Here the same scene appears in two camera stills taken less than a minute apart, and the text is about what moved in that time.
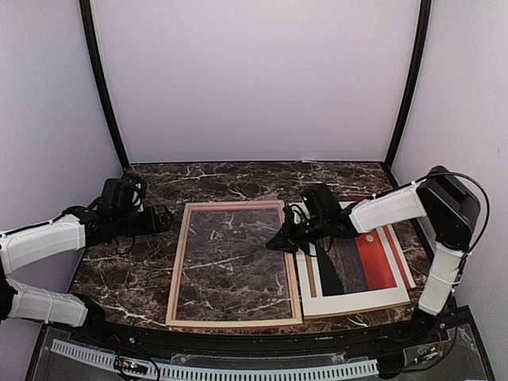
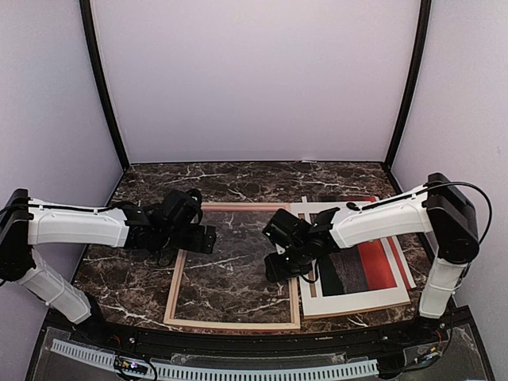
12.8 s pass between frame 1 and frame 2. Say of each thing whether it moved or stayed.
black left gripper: moved
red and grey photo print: stayed
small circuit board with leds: stayed
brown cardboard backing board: stayed
